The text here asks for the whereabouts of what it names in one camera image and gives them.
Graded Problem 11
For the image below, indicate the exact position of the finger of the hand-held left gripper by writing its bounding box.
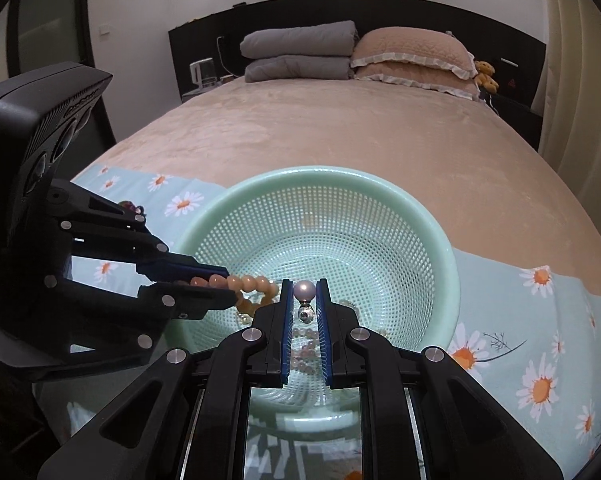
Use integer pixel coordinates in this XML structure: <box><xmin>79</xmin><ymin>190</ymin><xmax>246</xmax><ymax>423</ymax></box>
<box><xmin>44</xmin><ymin>275</ymin><xmax>239</xmax><ymax>322</ymax></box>
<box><xmin>49</xmin><ymin>178</ymin><xmax>230</xmax><ymax>287</ymax></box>

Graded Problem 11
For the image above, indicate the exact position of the pink ruffled pillow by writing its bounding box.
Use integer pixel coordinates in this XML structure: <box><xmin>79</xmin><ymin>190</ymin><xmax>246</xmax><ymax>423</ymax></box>
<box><xmin>349</xmin><ymin>27</ymin><xmax>476</xmax><ymax>81</ymax></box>
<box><xmin>353</xmin><ymin>62</ymin><xmax>481</xmax><ymax>99</ymax></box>

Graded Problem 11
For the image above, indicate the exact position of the white bedside appliance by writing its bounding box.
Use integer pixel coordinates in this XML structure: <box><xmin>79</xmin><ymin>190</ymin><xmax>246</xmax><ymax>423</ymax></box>
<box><xmin>189</xmin><ymin>58</ymin><xmax>219</xmax><ymax>92</ymax></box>

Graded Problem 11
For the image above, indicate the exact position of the black headboard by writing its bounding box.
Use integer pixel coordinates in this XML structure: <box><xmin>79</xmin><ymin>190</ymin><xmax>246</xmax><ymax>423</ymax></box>
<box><xmin>168</xmin><ymin>1</ymin><xmax>548</xmax><ymax>151</ymax></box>

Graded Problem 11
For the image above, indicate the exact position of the pearl drop earring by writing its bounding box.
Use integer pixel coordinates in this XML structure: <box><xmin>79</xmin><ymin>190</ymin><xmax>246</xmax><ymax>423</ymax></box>
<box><xmin>293</xmin><ymin>280</ymin><xmax>317</xmax><ymax>325</ymax></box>

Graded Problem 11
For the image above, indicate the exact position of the pink bead necklace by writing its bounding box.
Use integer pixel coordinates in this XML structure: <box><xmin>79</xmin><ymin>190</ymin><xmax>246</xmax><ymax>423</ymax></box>
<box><xmin>290</xmin><ymin>326</ymin><xmax>326</xmax><ymax>377</ymax></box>

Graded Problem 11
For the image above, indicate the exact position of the brown teddy bear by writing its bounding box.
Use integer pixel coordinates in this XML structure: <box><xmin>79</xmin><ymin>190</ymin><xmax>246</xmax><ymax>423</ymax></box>
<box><xmin>473</xmin><ymin>60</ymin><xmax>501</xmax><ymax>92</ymax></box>

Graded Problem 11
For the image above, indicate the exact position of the pink bed cover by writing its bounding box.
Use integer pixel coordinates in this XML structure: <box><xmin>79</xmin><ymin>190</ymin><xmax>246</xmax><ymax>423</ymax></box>
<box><xmin>82</xmin><ymin>72</ymin><xmax>601</xmax><ymax>307</ymax></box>

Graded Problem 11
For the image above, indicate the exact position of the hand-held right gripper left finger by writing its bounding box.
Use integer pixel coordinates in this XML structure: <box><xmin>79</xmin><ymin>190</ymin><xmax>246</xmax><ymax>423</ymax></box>
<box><xmin>38</xmin><ymin>280</ymin><xmax>294</xmax><ymax>480</ymax></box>

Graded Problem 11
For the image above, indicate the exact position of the orange bead bracelet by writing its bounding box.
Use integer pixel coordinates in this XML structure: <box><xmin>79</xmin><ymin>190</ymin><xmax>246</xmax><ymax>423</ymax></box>
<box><xmin>190</xmin><ymin>274</ymin><xmax>282</xmax><ymax>322</ymax></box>

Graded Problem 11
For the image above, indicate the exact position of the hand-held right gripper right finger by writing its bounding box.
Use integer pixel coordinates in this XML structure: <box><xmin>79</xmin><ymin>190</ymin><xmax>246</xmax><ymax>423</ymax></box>
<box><xmin>316</xmin><ymin>279</ymin><xmax>564</xmax><ymax>480</ymax></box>

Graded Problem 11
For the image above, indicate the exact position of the blue daisy print cloth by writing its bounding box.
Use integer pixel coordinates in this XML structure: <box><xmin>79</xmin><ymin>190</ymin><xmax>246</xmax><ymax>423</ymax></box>
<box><xmin>65</xmin><ymin>164</ymin><xmax>601</xmax><ymax>480</ymax></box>

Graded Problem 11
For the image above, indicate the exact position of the green plastic mesh basket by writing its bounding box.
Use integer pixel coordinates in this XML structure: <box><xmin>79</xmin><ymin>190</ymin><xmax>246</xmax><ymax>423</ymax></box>
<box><xmin>172</xmin><ymin>167</ymin><xmax>462</xmax><ymax>439</ymax></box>

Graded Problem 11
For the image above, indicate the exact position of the dark glass door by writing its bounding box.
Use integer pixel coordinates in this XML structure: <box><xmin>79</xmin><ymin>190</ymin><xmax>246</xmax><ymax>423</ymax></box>
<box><xmin>0</xmin><ymin>0</ymin><xmax>117</xmax><ymax>147</ymax></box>

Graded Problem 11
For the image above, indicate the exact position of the cream curtain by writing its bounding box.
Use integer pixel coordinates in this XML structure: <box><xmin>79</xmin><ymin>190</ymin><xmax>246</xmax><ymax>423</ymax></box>
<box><xmin>537</xmin><ymin>0</ymin><xmax>601</xmax><ymax>263</ymax></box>

